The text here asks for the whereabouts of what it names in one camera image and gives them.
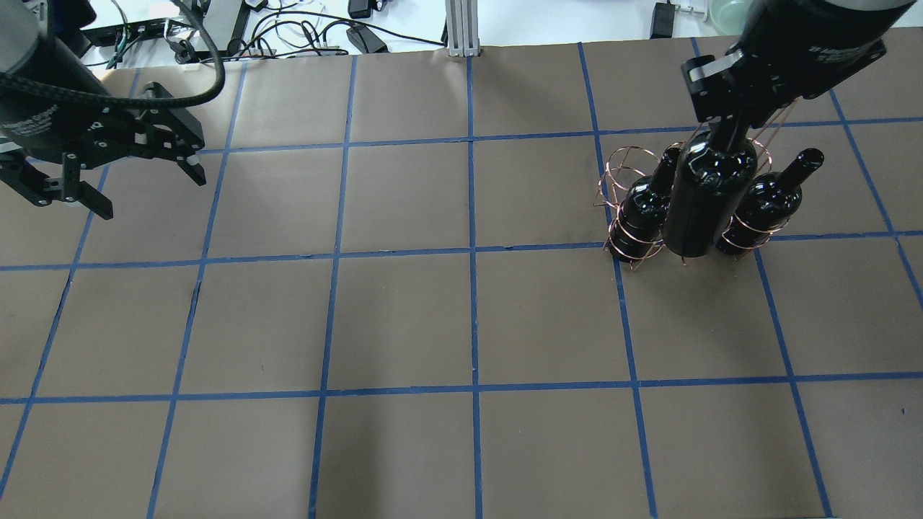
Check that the far basket wine bottle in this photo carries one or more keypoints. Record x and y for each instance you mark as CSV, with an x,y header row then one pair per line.
x,y
635,233

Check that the near basket wine bottle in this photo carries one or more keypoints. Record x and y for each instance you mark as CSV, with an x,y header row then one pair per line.
x,y
768,205

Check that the aluminium frame post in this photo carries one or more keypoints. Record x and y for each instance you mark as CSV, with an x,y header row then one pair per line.
x,y
463,38

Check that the basket wine bottle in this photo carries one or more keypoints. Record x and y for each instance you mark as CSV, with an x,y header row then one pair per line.
x,y
635,233
768,205

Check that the brown paper mat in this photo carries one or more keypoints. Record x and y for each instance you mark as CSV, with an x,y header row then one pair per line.
x,y
392,300

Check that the black power adapter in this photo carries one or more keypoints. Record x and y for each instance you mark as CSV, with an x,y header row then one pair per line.
x,y
662,21

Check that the dark wine bottle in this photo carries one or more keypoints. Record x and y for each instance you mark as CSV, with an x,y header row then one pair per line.
x,y
707,188

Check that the green glass plate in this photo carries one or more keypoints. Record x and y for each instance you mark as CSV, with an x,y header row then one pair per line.
x,y
728,17

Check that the copper wire wine basket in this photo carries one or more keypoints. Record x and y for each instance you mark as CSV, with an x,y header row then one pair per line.
x,y
628,163

